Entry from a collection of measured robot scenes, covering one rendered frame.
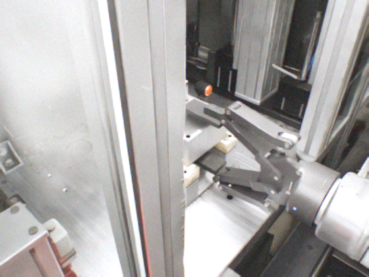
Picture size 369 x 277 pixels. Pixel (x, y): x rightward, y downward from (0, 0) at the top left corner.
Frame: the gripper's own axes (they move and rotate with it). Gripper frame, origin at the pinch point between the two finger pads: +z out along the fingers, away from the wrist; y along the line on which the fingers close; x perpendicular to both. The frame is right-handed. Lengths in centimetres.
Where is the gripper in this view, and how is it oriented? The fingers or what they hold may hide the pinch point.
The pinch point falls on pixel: (200, 134)
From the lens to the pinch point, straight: 49.5
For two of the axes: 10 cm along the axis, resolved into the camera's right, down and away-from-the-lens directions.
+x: -6.6, 4.6, -5.9
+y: 0.0, -7.9, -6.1
